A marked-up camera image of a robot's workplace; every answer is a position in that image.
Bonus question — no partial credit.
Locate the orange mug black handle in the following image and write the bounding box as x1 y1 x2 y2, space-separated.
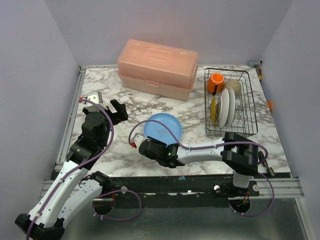
206 72 225 96

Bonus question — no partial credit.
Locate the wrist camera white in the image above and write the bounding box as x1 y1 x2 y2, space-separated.
79 91 104 113
130 132 147 148

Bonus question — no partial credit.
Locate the orange object at right edge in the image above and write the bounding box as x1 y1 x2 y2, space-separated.
267 100 272 111

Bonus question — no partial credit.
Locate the teal Shi Hao Wei plate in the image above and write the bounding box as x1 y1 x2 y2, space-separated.
225 89 236 127

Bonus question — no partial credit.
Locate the white floral bowl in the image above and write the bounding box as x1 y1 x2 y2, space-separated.
222 79 242 97

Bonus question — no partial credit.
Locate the light blue plate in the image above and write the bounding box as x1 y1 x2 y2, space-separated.
143 113 183 145

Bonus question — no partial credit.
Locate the black wire dish rack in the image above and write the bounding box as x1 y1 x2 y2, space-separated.
204 67 258 137

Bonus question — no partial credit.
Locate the black front mounting rail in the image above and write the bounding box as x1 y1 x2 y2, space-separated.
51 172 261 210

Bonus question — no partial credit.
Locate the black bolt at edge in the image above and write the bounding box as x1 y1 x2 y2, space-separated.
258 151 276 177

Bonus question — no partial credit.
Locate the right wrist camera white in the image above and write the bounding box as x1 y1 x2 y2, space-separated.
130 132 147 148

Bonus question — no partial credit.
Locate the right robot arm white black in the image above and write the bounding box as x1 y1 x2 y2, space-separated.
131 132 259 189

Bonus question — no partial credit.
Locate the yellow black tool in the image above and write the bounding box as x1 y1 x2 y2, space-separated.
257 60 263 82

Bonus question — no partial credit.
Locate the large teal rimmed plate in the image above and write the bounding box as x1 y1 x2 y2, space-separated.
217 89 230 128

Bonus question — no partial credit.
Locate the small yellow patterned plate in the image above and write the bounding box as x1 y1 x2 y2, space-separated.
210 97 217 125

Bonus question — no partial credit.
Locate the pink translucent storage box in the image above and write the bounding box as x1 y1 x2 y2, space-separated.
117 39 198 101

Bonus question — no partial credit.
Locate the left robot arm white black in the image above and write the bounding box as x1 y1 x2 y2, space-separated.
15 97 128 240

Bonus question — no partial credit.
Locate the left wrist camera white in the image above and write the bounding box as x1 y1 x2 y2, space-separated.
79 91 104 113

